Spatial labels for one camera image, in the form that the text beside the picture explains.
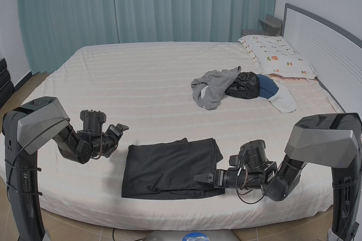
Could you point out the white garment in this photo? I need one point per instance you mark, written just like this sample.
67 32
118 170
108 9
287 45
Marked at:
284 101

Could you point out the black shiny garment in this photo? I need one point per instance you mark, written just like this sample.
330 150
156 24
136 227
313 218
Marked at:
244 86

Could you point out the grey bedside table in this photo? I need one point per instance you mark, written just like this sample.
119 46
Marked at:
267 23

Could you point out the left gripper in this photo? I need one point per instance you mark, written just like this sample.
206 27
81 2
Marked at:
109 139

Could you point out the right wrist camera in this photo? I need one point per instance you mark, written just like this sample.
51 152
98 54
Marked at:
233 160

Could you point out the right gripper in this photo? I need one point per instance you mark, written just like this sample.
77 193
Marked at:
229 179

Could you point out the black T-shirt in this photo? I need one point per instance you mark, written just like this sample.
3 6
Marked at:
169 169

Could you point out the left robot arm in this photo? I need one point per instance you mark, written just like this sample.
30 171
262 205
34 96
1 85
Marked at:
36 124

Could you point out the bed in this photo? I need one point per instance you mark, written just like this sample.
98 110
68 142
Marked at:
141 84

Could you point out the white printed pillow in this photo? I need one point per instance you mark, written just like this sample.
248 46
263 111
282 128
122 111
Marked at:
277 57

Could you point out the black chest of drawers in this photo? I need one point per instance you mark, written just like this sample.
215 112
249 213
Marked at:
5 81

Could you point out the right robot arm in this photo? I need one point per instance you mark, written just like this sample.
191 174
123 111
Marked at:
319 141

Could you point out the dark blue garment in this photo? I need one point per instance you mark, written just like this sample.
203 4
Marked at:
267 87

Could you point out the grey garment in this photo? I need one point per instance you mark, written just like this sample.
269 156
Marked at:
215 84

